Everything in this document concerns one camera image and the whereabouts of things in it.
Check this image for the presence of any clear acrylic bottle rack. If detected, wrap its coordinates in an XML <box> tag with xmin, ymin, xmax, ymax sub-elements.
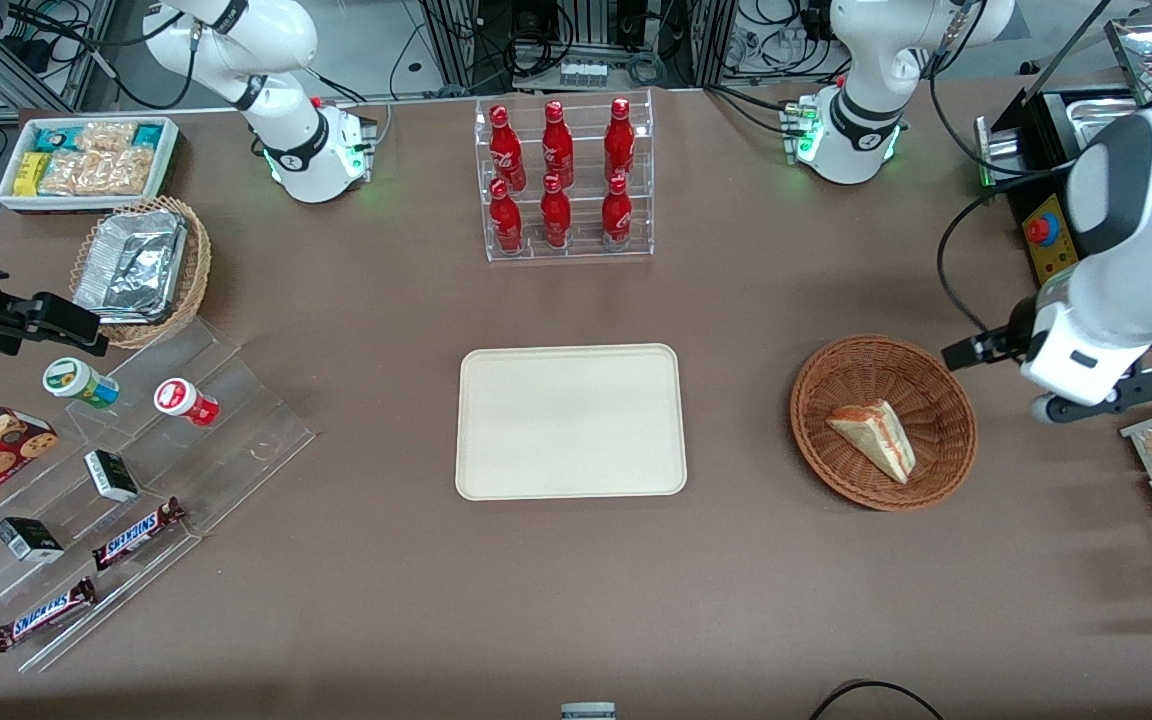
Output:
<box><xmin>474</xmin><ymin>90</ymin><xmax>655</xmax><ymax>264</ymax></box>

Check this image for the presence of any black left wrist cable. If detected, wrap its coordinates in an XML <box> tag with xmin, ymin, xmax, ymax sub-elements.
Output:
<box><xmin>939</xmin><ymin>165</ymin><xmax>1077</xmax><ymax>339</ymax></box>

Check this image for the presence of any clear acrylic stepped stand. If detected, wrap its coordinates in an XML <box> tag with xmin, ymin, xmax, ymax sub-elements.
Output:
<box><xmin>0</xmin><ymin>318</ymin><xmax>317</xmax><ymax>673</ymax></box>

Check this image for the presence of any white snack bin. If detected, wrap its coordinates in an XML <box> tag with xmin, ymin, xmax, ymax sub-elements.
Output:
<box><xmin>0</xmin><ymin>116</ymin><xmax>181</xmax><ymax>214</ymax></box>

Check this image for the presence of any light wicker basket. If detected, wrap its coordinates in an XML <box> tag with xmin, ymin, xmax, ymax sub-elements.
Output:
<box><xmin>69</xmin><ymin>196</ymin><xmax>212</xmax><ymax>350</ymax></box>

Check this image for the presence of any red lidded cup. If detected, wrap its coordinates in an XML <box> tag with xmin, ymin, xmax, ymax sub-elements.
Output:
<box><xmin>154</xmin><ymin>378</ymin><xmax>220</xmax><ymax>428</ymax></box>

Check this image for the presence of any black table edge cable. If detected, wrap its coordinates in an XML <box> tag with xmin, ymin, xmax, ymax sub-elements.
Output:
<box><xmin>809</xmin><ymin>680</ymin><xmax>947</xmax><ymax>720</ymax></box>

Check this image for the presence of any green lidded white cup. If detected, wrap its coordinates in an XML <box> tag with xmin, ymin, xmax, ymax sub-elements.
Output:
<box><xmin>43</xmin><ymin>357</ymin><xmax>121</xmax><ymax>410</ymax></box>

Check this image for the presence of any red cola bottle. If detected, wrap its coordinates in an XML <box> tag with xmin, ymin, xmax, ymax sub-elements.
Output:
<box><xmin>489</xmin><ymin>178</ymin><xmax>524</xmax><ymax>254</ymax></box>
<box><xmin>540</xmin><ymin>174</ymin><xmax>572</xmax><ymax>248</ymax></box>
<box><xmin>541</xmin><ymin>100</ymin><xmax>575</xmax><ymax>189</ymax></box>
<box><xmin>601</xmin><ymin>174</ymin><xmax>634</xmax><ymax>247</ymax></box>
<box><xmin>604</xmin><ymin>97</ymin><xmax>636</xmax><ymax>184</ymax></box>
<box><xmin>489</xmin><ymin>104</ymin><xmax>527</xmax><ymax>193</ymax></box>

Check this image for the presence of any brown Snickers bar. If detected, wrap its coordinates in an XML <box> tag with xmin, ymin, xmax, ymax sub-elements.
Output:
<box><xmin>0</xmin><ymin>577</ymin><xmax>98</xmax><ymax>653</ymax></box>
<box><xmin>92</xmin><ymin>497</ymin><xmax>186</xmax><ymax>572</ymax></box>

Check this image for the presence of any large clear cracker bag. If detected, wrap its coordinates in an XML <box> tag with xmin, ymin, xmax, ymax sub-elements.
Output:
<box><xmin>39</xmin><ymin>147</ymin><xmax>156</xmax><ymax>197</ymax></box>

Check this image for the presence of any small black white carton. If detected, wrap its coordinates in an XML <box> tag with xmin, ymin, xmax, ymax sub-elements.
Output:
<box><xmin>0</xmin><ymin>517</ymin><xmax>65</xmax><ymax>563</ymax></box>
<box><xmin>84</xmin><ymin>450</ymin><xmax>140</xmax><ymax>503</ymax></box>

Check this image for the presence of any silver foil container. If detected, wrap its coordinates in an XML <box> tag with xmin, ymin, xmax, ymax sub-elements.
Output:
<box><xmin>73</xmin><ymin>209</ymin><xmax>188</xmax><ymax>324</ymax></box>

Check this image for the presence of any yellow snack packet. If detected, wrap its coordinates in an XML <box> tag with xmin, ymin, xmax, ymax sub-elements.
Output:
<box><xmin>14</xmin><ymin>152</ymin><xmax>53</xmax><ymax>197</ymax></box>

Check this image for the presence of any brown wicker basket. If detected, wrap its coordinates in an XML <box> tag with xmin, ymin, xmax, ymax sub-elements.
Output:
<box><xmin>789</xmin><ymin>334</ymin><xmax>979</xmax><ymax>512</ymax></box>

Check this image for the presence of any steel warmer pan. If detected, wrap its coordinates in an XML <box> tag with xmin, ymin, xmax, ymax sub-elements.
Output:
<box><xmin>1076</xmin><ymin>90</ymin><xmax>1152</xmax><ymax>146</ymax></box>

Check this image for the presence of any black food warmer case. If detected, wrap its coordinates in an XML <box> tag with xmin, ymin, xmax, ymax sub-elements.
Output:
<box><xmin>976</xmin><ymin>10</ymin><xmax>1152</xmax><ymax>347</ymax></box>

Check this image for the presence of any triangular sandwich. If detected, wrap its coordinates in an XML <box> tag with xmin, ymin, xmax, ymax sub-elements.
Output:
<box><xmin>825</xmin><ymin>399</ymin><xmax>917</xmax><ymax>486</ymax></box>

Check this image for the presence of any small clear cracker bag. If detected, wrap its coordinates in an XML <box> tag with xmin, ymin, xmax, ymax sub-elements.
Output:
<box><xmin>76</xmin><ymin>120</ymin><xmax>139</xmax><ymax>154</ymax></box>

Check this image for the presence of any beige plastic tray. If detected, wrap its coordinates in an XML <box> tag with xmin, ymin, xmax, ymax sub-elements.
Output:
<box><xmin>455</xmin><ymin>343</ymin><xmax>688</xmax><ymax>501</ymax></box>

